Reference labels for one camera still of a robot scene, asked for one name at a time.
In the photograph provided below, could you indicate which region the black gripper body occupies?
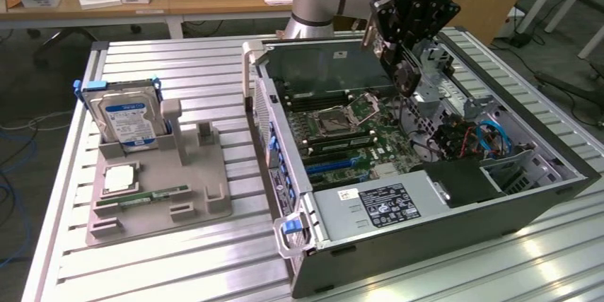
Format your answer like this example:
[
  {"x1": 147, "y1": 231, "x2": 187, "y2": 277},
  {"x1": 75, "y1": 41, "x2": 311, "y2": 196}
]
[{"x1": 395, "y1": 0, "x2": 469, "y2": 45}]

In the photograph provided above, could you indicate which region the graphics card with metal bracket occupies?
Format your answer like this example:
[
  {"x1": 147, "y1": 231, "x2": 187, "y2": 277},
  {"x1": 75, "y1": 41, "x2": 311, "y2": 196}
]
[{"x1": 361, "y1": 15, "x2": 424, "y2": 97}]

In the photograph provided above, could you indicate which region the metal socket cover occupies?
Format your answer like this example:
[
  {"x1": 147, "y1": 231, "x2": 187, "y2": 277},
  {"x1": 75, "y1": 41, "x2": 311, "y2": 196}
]
[{"x1": 347, "y1": 91, "x2": 384, "y2": 126}]

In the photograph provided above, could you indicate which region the metal drive cage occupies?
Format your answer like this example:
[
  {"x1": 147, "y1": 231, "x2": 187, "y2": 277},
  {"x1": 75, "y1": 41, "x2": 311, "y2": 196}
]
[{"x1": 399, "y1": 65, "x2": 479, "y2": 140}]

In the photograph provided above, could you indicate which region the CPU socket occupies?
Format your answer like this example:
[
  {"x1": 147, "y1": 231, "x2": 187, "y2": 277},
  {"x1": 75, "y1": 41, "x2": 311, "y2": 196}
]
[{"x1": 315, "y1": 105, "x2": 355, "y2": 137}]

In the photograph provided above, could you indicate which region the black chair base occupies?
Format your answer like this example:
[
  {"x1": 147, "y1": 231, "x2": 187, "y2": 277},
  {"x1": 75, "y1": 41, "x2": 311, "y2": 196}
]
[
  {"x1": 532, "y1": 66, "x2": 604, "y2": 105},
  {"x1": 31, "y1": 24, "x2": 143, "y2": 68}
]

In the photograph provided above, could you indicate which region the green motherboard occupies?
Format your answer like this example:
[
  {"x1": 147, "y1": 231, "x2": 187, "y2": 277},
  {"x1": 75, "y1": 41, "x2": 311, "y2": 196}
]
[{"x1": 277, "y1": 82, "x2": 425, "y2": 193}]

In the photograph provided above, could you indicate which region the wooden desk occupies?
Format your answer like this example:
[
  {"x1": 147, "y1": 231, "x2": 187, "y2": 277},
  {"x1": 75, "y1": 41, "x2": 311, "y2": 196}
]
[{"x1": 0, "y1": 0, "x2": 425, "y2": 40}]

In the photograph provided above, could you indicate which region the green RAM stick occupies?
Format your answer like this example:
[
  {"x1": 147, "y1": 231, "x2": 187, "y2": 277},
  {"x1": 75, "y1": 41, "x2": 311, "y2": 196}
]
[
  {"x1": 96, "y1": 187, "x2": 189, "y2": 208},
  {"x1": 304, "y1": 134, "x2": 375, "y2": 156}
]

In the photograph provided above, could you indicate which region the grey power supply with label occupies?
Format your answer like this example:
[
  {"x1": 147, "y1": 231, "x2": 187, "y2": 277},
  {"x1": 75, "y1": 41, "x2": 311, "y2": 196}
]
[{"x1": 311, "y1": 170, "x2": 451, "y2": 243}]

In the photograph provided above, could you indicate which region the hard disk in blue caddy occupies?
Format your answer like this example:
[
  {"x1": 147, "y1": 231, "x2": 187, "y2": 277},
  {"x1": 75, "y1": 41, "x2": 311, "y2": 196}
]
[{"x1": 73, "y1": 76, "x2": 167, "y2": 154}]

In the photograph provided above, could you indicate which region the open black PC case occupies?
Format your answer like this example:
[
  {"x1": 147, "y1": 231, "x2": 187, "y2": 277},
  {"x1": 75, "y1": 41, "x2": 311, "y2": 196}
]
[{"x1": 240, "y1": 28, "x2": 604, "y2": 299}]

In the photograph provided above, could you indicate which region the silver CPU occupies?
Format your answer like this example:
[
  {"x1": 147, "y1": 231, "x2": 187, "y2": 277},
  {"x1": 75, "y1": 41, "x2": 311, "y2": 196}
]
[{"x1": 101, "y1": 166, "x2": 136, "y2": 197}]

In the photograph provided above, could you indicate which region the grey parts rack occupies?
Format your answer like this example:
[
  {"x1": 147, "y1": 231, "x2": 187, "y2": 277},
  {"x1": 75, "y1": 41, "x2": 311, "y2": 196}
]
[{"x1": 84, "y1": 98, "x2": 233, "y2": 246}]

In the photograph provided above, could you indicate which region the white table frame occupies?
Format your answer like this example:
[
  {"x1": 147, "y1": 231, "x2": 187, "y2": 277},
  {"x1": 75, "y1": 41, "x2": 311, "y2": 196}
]
[{"x1": 515, "y1": 0, "x2": 604, "y2": 59}]

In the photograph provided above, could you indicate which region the red wire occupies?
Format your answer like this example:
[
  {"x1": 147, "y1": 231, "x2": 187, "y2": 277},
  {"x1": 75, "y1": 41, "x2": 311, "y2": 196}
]
[{"x1": 464, "y1": 127, "x2": 479, "y2": 156}]

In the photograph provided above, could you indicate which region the blue wire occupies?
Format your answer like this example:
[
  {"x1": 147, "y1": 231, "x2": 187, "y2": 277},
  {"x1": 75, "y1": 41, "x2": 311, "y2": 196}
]
[{"x1": 475, "y1": 120, "x2": 516, "y2": 157}]

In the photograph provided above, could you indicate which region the white floor cable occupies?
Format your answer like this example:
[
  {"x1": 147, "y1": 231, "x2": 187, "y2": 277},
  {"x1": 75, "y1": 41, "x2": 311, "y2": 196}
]
[{"x1": 0, "y1": 110, "x2": 77, "y2": 132}]

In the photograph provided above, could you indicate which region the blue floor cable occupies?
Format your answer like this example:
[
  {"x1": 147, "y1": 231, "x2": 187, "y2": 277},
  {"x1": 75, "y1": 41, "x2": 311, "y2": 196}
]
[{"x1": 0, "y1": 128, "x2": 40, "y2": 269}]

